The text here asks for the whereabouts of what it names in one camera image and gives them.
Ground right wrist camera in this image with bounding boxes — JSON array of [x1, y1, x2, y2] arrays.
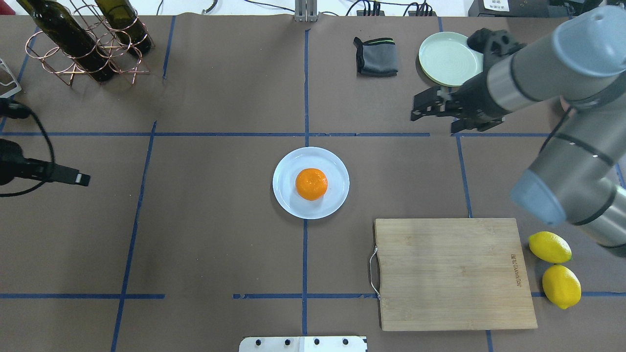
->
[[467, 27, 526, 58]]

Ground yellow lemon near board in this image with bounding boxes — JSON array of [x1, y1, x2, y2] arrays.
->
[[528, 231, 573, 264]]

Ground aluminium frame post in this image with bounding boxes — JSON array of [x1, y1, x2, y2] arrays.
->
[[294, 0, 319, 22]]

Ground yellow lemon outer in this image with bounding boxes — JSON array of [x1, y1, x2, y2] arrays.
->
[[541, 264, 582, 310]]

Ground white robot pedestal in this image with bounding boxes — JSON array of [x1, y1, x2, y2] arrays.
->
[[238, 335, 368, 352]]

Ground dark green wine bottle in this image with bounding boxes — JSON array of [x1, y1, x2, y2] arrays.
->
[[17, 0, 115, 82]]

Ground orange fruit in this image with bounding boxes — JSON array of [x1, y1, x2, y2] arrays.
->
[[295, 169, 328, 201]]

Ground copper wire bottle rack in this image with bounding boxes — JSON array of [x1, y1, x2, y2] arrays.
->
[[19, 0, 154, 86]]

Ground black desktop box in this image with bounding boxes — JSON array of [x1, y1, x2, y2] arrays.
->
[[468, 0, 603, 18]]

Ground bamboo cutting board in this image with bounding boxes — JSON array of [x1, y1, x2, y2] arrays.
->
[[374, 218, 538, 331]]

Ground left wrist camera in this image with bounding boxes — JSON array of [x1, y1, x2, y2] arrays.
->
[[0, 98, 32, 119]]

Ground light blue plate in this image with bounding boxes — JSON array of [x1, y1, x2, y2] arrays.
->
[[272, 147, 350, 219]]

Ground grey folded cloth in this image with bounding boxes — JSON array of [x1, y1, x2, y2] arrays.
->
[[353, 37, 399, 77]]

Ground light green plate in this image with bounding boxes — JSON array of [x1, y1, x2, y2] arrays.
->
[[418, 32, 484, 88]]

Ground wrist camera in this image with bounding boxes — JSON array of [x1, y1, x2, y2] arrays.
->
[[0, 98, 32, 119], [467, 27, 526, 58]]

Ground white wire cup rack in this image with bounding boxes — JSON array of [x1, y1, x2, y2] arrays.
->
[[0, 58, 22, 101]]

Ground dark brown wine bottle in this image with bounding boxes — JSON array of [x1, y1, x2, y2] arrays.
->
[[95, 0, 153, 57]]

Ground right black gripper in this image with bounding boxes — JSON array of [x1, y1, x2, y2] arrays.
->
[[410, 73, 505, 133]]

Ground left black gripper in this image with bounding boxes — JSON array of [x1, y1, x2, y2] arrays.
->
[[0, 139, 91, 187]]

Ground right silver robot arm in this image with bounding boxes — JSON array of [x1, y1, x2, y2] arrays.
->
[[411, 6, 626, 258]]

